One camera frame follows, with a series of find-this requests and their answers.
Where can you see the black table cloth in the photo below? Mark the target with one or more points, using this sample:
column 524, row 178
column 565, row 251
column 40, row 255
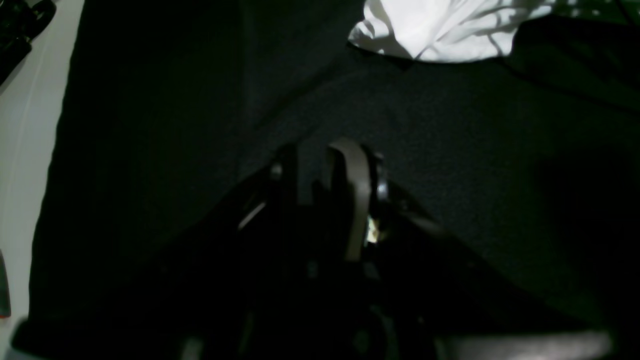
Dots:
column 513, row 183

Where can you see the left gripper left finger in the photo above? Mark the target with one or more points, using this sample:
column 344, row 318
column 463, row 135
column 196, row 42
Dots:
column 250, row 234

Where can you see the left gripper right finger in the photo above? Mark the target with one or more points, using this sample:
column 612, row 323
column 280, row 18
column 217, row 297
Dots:
column 367, row 192

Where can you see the white printed t-shirt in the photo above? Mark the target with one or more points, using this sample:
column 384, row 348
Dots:
column 444, row 31

